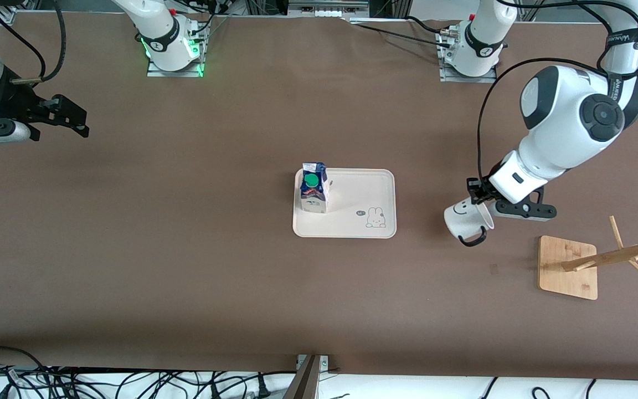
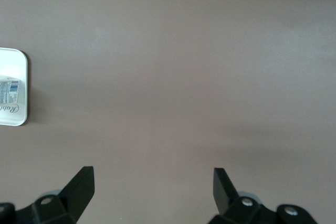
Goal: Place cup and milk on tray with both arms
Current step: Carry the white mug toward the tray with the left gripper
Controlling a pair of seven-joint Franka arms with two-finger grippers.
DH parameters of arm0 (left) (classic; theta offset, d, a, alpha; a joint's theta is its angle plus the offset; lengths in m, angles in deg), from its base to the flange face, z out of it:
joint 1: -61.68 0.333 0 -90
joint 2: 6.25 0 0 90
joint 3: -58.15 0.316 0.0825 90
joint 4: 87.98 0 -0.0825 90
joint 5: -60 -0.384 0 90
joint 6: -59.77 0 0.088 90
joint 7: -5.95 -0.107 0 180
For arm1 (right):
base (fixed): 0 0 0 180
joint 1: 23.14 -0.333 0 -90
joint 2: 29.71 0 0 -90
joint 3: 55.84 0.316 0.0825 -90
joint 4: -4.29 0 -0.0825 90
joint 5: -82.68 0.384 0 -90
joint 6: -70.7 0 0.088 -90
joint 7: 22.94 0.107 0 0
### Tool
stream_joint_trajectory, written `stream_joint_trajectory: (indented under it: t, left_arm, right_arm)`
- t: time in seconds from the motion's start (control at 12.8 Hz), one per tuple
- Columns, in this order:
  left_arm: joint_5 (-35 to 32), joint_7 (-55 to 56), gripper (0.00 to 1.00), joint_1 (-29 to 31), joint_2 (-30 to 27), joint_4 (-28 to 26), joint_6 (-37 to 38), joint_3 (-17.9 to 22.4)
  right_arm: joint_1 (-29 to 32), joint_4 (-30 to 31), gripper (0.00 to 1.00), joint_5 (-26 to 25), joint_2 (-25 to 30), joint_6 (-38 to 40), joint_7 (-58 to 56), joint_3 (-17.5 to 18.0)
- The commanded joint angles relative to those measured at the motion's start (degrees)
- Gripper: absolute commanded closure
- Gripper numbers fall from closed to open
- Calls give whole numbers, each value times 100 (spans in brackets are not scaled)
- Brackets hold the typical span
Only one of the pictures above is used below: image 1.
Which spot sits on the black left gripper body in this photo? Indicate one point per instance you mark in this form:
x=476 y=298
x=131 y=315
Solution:
x=480 y=189

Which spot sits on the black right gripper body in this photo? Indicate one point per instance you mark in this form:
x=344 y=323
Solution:
x=10 y=104

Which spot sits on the blue white milk carton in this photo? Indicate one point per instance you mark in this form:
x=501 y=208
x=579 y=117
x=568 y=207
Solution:
x=314 y=191

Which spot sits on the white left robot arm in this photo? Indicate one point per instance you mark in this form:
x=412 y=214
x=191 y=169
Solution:
x=562 y=111

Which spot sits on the wooden cup stand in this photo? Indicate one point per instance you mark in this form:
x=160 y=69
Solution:
x=562 y=271

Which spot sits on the cream rabbit print tray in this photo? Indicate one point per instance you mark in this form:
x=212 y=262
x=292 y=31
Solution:
x=358 y=199

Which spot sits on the grey power strip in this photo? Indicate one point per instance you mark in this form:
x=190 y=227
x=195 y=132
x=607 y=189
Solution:
x=327 y=8

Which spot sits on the aluminium profile bar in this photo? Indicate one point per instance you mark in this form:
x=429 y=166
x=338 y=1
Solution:
x=303 y=385

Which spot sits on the black power plug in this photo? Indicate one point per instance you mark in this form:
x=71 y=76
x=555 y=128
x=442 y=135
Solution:
x=263 y=390

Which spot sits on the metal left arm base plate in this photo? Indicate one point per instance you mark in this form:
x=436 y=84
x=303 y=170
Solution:
x=466 y=79

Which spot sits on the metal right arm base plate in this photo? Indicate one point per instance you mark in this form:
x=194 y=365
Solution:
x=175 y=73

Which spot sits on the small metal table bracket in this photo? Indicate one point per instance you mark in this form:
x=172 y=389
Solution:
x=324 y=363

